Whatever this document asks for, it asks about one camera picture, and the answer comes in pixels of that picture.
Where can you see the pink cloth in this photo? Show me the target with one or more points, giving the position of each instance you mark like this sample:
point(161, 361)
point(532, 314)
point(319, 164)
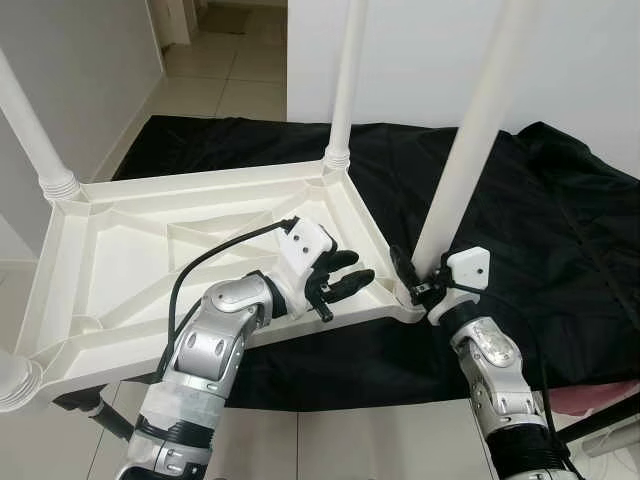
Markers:
point(595, 397)

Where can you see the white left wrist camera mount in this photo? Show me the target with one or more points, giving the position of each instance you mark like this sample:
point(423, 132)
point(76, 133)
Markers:
point(305, 245)

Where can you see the white plastic children table top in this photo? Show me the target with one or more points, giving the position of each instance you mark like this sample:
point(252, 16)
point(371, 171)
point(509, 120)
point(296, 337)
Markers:
point(120, 250)

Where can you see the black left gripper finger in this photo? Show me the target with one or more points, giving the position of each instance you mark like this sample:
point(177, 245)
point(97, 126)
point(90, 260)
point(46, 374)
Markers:
point(342, 261)
point(352, 283)

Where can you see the white plastic table leg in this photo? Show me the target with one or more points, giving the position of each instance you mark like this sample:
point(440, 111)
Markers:
point(475, 130)
point(30, 130)
point(15, 385)
point(348, 80)

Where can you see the black shiny table cloth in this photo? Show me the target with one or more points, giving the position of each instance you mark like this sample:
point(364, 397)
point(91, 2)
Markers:
point(560, 250)

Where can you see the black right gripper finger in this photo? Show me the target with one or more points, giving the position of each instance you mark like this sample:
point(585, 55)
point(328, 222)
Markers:
point(403, 272)

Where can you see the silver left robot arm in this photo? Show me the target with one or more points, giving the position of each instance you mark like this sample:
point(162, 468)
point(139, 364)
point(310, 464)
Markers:
point(205, 350)

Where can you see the black metal table leg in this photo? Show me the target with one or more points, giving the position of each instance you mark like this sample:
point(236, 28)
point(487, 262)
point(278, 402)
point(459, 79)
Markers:
point(112, 420)
point(600, 420)

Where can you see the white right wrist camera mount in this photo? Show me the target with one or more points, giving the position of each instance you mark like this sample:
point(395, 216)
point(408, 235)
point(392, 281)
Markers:
point(468, 268)

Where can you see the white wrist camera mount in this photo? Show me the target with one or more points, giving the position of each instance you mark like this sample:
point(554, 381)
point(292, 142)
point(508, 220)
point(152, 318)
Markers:
point(468, 268)
point(305, 245)

